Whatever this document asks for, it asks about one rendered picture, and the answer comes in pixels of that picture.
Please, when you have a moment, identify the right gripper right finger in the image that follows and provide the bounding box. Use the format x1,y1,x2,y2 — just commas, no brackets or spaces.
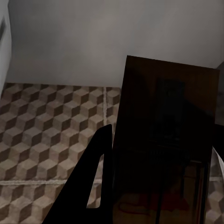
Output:
212,124,224,161

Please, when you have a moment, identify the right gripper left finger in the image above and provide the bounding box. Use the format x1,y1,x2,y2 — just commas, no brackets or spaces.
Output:
42,124,113,224

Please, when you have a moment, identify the mousetrap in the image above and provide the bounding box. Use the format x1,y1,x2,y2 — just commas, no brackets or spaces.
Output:
112,56,220,224

